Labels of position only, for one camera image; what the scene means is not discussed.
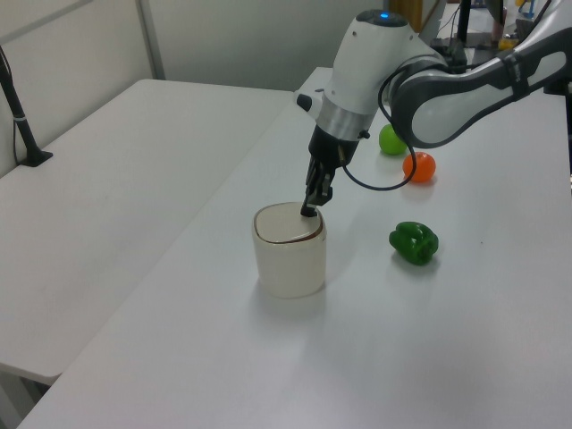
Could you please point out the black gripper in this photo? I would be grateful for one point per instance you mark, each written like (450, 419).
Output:
(333, 149)

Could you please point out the cream garbage bin with lid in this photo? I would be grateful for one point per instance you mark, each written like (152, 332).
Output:
(290, 263)

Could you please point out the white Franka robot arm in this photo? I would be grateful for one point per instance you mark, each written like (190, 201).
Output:
(366, 71)

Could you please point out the green apple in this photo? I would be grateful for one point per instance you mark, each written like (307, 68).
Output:
(389, 140)

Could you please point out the orange fruit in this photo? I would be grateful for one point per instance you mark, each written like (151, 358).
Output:
(422, 168)

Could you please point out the green bell pepper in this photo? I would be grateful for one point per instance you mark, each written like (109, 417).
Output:
(414, 243)

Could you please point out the wooden cabinet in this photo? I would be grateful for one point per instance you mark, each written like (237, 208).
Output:
(404, 13)

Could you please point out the white side table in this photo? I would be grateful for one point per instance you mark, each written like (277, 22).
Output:
(111, 201)

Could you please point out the yellow box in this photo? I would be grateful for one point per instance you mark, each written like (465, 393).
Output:
(507, 43)

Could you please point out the black tripod clamp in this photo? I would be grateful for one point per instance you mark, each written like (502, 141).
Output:
(558, 87)

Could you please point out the grey partition post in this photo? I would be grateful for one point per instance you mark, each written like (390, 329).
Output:
(151, 40)

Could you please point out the black camera stand pole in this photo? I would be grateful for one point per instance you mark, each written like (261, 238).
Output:
(18, 111)

